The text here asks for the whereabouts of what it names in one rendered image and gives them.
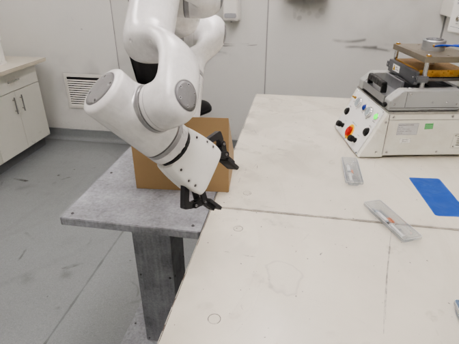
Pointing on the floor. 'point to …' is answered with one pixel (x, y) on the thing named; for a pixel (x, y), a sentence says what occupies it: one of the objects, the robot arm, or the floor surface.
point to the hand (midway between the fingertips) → (222, 185)
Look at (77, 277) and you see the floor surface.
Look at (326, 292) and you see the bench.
